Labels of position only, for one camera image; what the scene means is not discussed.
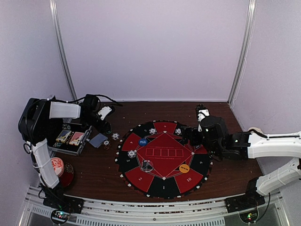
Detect right aluminium frame post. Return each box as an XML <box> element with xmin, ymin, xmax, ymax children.
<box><xmin>227</xmin><ymin>0</ymin><xmax>257</xmax><ymax>107</ymax></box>

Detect dark red round lid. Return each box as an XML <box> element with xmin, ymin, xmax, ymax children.
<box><xmin>59</xmin><ymin>162</ymin><xmax>74</xmax><ymax>188</ymax></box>

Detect front aluminium rail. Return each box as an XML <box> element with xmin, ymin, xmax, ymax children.
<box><xmin>17</xmin><ymin>183</ymin><xmax>291</xmax><ymax>226</ymax></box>

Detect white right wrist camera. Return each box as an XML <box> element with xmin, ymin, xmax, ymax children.
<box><xmin>195</xmin><ymin>104</ymin><xmax>210</xmax><ymax>124</ymax></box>

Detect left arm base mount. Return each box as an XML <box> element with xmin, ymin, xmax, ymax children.
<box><xmin>42</xmin><ymin>184</ymin><xmax>84</xmax><ymax>214</ymax></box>

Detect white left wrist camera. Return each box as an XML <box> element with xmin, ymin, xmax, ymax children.
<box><xmin>97</xmin><ymin>105</ymin><xmax>115</xmax><ymax>121</ymax></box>

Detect blue playing card deck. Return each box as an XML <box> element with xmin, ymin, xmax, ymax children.
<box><xmin>89</xmin><ymin>133</ymin><xmax>108</xmax><ymax>148</ymax></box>

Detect left aluminium frame post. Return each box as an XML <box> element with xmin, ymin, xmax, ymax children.
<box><xmin>49</xmin><ymin>0</ymin><xmax>77</xmax><ymax>100</ymax></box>

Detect aluminium poker case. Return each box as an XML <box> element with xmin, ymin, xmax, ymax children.
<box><xmin>44</xmin><ymin>95</ymin><xmax>93</xmax><ymax>157</ymax></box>

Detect patterned paper cup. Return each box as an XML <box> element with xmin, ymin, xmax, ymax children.
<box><xmin>248</xmin><ymin>127</ymin><xmax>262</xmax><ymax>133</ymax></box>

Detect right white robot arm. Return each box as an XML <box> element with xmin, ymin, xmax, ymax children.
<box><xmin>180</xmin><ymin>115</ymin><xmax>301</xmax><ymax>208</ymax></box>

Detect black gold card box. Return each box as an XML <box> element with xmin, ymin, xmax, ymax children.
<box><xmin>55</xmin><ymin>129</ymin><xmax>71</xmax><ymax>143</ymax></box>

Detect red black chip stack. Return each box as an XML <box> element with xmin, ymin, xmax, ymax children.
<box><xmin>103</xmin><ymin>140</ymin><xmax>111</xmax><ymax>150</ymax></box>

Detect red floral round tin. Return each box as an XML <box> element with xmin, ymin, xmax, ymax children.
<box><xmin>51</xmin><ymin>157</ymin><xmax>64</xmax><ymax>177</ymax></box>

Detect orange big blind button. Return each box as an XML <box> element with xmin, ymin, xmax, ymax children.
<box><xmin>179</xmin><ymin>164</ymin><xmax>190</xmax><ymax>174</ymax></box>

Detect white chips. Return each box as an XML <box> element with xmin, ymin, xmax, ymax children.
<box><xmin>149</xmin><ymin>128</ymin><xmax>157</xmax><ymax>135</ymax></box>
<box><xmin>174</xmin><ymin>128</ymin><xmax>182</xmax><ymax>136</ymax></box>
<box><xmin>127</xmin><ymin>150</ymin><xmax>136</xmax><ymax>159</ymax></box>

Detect red gold card box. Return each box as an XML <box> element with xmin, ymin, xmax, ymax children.
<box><xmin>69</xmin><ymin>132</ymin><xmax>84</xmax><ymax>146</ymax></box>

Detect round red black poker mat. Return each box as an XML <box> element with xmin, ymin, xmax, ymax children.
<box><xmin>115</xmin><ymin>121</ymin><xmax>213</xmax><ymax>199</ymax></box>

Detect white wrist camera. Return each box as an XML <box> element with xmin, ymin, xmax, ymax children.
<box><xmin>195</xmin><ymin>104</ymin><xmax>210</xmax><ymax>124</ymax></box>
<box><xmin>97</xmin><ymin>105</ymin><xmax>115</xmax><ymax>121</ymax></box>

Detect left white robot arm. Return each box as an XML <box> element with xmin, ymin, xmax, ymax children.
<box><xmin>18</xmin><ymin>94</ymin><xmax>115</xmax><ymax>189</ymax></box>

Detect aluminium frame post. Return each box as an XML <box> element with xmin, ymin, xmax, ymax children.
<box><xmin>227</xmin><ymin>0</ymin><xmax>257</xmax><ymax>107</ymax></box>
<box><xmin>49</xmin><ymin>0</ymin><xmax>77</xmax><ymax>100</ymax></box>

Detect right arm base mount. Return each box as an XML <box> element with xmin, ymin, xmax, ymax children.
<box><xmin>225</xmin><ymin>195</ymin><xmax>265</xmax><ymax>213</ymax></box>

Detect white grey chip stack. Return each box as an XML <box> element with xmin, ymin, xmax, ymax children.
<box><xmin>111</xmin><ymin>133</ymin><xmax>120</xmax><ymax>140</ymax></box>

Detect blue small blind button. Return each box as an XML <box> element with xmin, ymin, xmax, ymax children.
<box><xmin>138</xmin><ymin>138</ymin><xmax>148</xmax><ymax>146</ymax></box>

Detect green white chip stack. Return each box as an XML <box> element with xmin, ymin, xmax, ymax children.
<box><xmin>104</xmin><ymin>124</ymin><xmax>112</xmax><ymax>134</ymax></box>

